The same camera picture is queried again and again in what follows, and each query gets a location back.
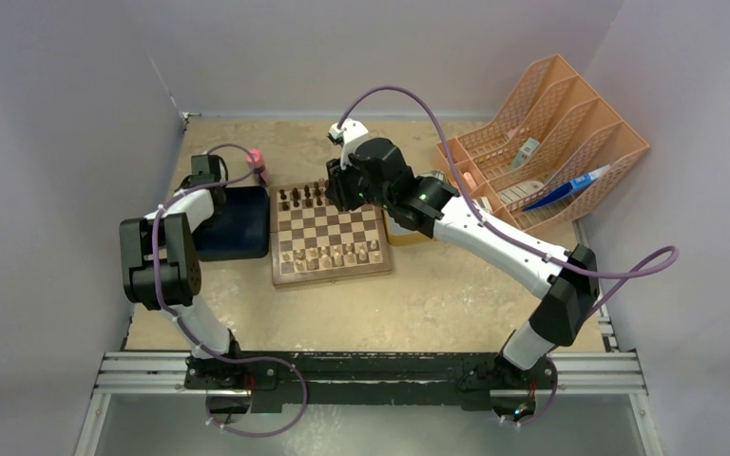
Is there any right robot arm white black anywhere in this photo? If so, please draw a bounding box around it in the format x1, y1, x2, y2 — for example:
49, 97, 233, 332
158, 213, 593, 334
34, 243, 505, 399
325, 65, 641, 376
325, 138, 599, 387

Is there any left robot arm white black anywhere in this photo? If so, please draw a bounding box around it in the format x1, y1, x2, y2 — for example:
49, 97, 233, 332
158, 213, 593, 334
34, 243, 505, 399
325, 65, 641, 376
119, 155, 245, 389

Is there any wooden chess board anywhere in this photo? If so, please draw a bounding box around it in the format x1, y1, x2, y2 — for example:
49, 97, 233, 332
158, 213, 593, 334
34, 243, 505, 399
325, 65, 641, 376
269, 179, 394, 288

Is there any dark blue tin lid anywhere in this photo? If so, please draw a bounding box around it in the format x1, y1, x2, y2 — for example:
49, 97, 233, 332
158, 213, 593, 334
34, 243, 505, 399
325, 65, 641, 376
193, 185, 270, 262

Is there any pink capped bottle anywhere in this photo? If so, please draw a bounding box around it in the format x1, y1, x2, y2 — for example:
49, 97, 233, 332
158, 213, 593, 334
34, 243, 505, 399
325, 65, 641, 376
247, 149, 270, 187

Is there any gold metal tin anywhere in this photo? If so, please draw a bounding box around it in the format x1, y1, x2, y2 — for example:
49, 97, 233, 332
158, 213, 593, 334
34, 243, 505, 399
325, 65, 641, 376
384, 213, 432, 247

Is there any pink eraser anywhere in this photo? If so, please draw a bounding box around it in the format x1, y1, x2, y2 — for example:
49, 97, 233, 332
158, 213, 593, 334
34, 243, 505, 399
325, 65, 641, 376
462, 171, 478, 192

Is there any orange plastic file organizer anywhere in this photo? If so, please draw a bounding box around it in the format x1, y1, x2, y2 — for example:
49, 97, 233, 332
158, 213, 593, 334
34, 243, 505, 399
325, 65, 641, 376
432, 55, 649, 237

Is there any white card pack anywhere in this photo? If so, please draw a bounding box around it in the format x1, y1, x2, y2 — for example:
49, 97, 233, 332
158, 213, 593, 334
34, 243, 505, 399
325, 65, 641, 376
510, 137, 540, 169

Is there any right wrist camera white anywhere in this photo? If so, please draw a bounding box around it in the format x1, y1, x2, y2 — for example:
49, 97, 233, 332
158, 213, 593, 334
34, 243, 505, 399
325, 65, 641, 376
328, 118, 371, 170

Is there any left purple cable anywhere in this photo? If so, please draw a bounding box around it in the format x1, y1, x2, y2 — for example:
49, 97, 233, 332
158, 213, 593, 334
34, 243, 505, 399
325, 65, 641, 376
150, 142, 310, 441

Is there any purple cable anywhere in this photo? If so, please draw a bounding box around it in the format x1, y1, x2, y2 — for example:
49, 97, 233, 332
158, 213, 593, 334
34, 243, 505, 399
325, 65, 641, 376
336, 85, 682, 429
150, 142, 310, 441

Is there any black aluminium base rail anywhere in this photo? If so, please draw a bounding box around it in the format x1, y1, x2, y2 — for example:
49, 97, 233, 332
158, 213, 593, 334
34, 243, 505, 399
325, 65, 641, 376
91, 350, 649, 417

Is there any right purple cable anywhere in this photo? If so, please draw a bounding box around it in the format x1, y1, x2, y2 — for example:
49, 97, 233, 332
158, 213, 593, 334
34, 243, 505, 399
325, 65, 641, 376
336, 85, 682, 429

